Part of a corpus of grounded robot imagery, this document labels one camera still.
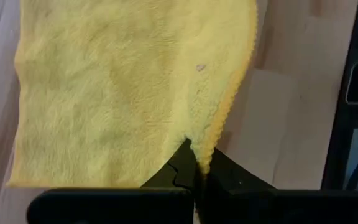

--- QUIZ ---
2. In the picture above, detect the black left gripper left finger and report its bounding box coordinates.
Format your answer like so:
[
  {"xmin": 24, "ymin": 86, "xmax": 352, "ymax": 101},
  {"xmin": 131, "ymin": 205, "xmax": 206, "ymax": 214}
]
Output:
[{"xmin": 26, "ymin": 138, "xmax": 198, "ymax": 224}]

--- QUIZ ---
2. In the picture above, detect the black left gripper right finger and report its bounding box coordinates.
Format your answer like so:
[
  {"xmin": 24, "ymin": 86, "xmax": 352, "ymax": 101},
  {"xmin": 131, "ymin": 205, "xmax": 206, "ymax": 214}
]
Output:
[{"xmin": 196, "ymin": 148, "xmax": 358, "ymax": 224}]

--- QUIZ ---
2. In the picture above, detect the black aluminium table frame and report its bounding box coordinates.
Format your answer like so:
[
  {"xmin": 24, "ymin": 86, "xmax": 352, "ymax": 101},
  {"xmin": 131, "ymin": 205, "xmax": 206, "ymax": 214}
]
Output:
[{"xmin": 320, "ymin": 0, "xmax": 358, "ymax": 191}]

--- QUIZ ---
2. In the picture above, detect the yellow microfiber towel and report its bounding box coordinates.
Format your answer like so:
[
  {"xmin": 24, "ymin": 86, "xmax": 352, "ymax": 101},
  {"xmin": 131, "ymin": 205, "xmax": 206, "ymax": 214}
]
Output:
[{"xmin": 7, "ymin": 0, "xmax": 259, "ymax": 189}]

